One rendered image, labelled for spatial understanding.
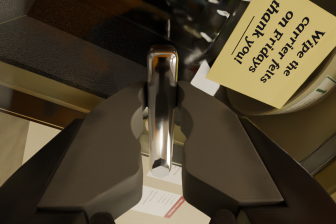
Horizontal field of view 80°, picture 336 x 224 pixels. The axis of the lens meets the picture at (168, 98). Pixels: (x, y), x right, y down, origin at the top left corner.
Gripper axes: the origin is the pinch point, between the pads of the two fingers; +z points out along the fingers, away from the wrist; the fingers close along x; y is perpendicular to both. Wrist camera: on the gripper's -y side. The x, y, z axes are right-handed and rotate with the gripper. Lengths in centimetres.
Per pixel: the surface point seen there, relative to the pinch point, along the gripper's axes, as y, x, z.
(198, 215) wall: 106, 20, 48
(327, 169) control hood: 13.5, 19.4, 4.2
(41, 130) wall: 44, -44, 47
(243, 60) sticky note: -0.3, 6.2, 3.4
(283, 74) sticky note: 0.9, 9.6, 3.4
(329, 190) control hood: 14.9, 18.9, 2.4
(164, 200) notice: 90, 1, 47
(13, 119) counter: 29, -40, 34
